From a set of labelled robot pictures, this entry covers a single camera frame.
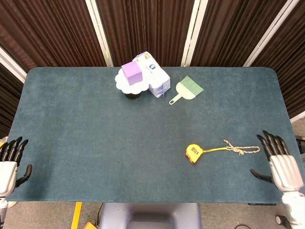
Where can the white scalloped plate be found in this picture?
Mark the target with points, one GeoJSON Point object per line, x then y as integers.
{"type": "Point", "coordinates": [124, 86]}

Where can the pale blue tissue pack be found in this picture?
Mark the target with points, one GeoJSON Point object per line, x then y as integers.
{"type": "Point", "coordinates": [157, 76]}

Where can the yellow tape measure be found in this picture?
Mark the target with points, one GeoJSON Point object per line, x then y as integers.
{"type": "Point", "coordinates": [193, 153]}

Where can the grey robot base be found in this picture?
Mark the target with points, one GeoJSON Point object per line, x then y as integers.
{"type": "Point", "coordinates": [150, 214]}

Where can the white screen frame post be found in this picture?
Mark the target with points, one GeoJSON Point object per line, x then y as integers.
{"type": "Point", "coordinates": [100, 33]}
{"type": "Point", "coordinates": [193, 33]}
{"type": "Point", "coordinates": [271, 31]}
{"type": "Point", "coordinates": [12, 64]}

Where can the yellow floor tape strip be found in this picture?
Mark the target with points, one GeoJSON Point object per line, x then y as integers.
{"type": "Point", "coordinates": [76, 214]}

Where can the blue table cloth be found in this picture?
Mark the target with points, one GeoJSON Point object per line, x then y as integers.
{"type": "Point", "coordinates": [119, 143]}

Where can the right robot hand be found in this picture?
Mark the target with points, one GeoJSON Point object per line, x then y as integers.
{"type": "Point", "coordinates": [286, 171]}

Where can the purple cube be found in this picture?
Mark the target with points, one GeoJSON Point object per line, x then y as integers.
{"type": "Point", "coordinates": [132, 71]}

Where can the brown pleated screen panel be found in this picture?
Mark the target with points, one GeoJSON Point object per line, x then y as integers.
{"type": "Point", "coordinates": [290, 59]}
{"type": "Point", "coordinates": [47, 31]}
{"type": "Point", "coordinates": [233, 31]}
{"type": "Point", "coordinates": [147, 26]}
{"type": "Point", "coordinates": [7, 100]}

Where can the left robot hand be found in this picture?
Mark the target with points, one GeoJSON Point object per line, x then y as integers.
{"type": "Point", "coordinates": [8, 174]}

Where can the mint green hand brush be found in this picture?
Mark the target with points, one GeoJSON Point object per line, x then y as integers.
{"type": "Point", "coordinates": [188, 88]}

